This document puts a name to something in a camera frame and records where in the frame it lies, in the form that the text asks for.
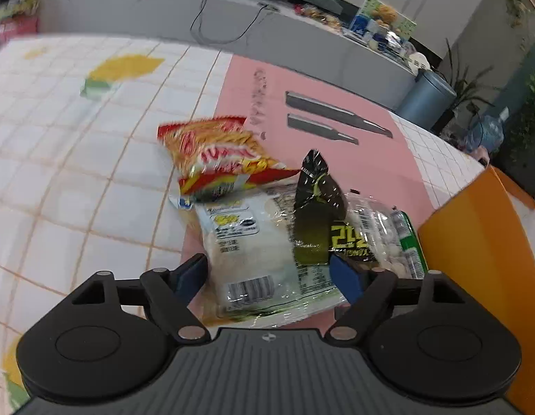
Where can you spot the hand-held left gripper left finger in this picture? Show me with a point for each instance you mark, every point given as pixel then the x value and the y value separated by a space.
pixel 191 274

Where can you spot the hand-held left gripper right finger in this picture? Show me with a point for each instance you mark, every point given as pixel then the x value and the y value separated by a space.
pixel 347 276

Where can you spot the clear packet of white candies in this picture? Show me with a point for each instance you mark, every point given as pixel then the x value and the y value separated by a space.
pixel 379 229

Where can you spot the clear bread packet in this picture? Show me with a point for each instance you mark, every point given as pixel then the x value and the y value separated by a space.
pixel 250 255

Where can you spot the green sausage stick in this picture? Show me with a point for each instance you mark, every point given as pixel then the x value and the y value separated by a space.
pixel 412 237

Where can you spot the black snack packet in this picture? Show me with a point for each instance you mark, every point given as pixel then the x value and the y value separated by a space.
pixel 315 207

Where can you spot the red orange chip packet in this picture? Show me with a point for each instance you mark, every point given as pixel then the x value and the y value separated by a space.
pixel 211 151

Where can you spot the orange cardboard box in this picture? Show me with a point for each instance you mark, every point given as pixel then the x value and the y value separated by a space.
pixel 475 246

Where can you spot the pile of wrapped snacks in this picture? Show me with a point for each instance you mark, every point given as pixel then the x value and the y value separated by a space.
pixel 319 15

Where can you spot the lemon print checked tablecloth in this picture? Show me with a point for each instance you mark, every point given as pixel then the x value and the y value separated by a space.
pixel 55 181

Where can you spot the small pink appliance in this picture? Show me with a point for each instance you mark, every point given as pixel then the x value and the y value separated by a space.
pixel 479 157

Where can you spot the pink printed table mat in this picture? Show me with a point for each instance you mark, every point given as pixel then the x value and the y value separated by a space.
pixel 258 108

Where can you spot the blue grey trash bin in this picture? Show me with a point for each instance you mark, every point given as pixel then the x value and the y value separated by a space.
pixel 425 97

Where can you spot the blue water jug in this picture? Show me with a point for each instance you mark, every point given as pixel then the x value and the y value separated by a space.
pixel 488 132

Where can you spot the tall leafy potted plant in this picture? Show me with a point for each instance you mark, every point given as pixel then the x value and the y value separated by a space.
pixel 459 90

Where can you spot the white round object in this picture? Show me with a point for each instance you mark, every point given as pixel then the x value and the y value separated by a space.
pixel 419 61

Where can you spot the grey television console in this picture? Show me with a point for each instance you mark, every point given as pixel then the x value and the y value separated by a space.
pixel 293 52

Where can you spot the bushy green plant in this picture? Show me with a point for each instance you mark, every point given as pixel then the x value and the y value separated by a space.
pixel 529 112

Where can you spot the teddy bear gift box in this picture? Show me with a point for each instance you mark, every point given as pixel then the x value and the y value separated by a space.
pixel 379 21

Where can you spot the pink storage box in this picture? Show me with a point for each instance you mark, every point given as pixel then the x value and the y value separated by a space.
pixel 14 28

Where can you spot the hanging vine plant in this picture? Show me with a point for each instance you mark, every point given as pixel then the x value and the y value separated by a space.
pixel 518 2

